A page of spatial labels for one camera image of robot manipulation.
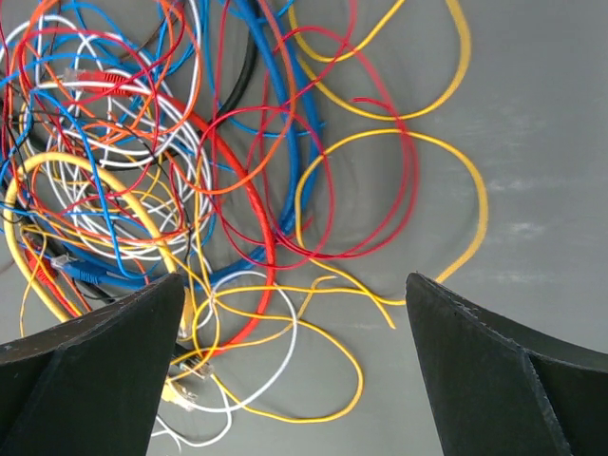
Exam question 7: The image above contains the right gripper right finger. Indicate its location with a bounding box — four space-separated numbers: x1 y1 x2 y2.
406 273 607 455

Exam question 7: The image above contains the thick blue ethernet cable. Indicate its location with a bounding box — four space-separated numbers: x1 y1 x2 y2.
51 0 324 291

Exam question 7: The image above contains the thin white wire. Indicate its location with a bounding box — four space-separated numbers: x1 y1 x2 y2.
0 0 300 447

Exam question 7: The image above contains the thick yellow ethernet cable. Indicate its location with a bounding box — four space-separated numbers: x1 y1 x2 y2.
2 151 210 412

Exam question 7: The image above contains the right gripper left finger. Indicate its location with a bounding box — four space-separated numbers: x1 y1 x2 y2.
1 274 184 455

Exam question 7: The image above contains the black cable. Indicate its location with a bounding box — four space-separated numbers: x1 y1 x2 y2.
0 28 260 305

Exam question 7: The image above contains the thick red ethernet cable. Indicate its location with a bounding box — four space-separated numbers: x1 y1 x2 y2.
23 68 277 357

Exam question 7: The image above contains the thin blue wire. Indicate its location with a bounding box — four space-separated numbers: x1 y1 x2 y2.
0 0 329 281

